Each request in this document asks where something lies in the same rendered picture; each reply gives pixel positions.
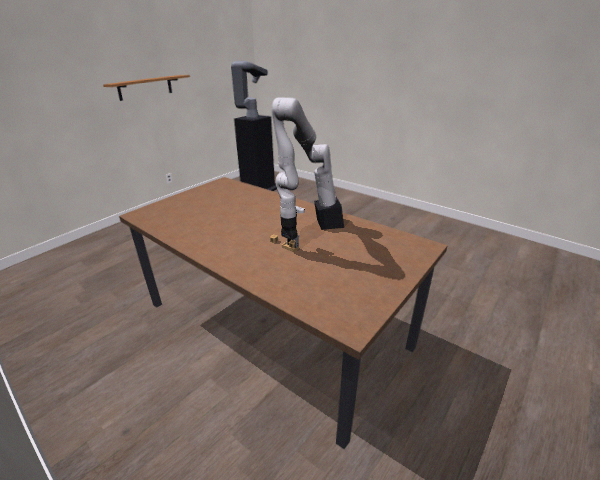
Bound tan wooden tray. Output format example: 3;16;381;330
282;242;299;252

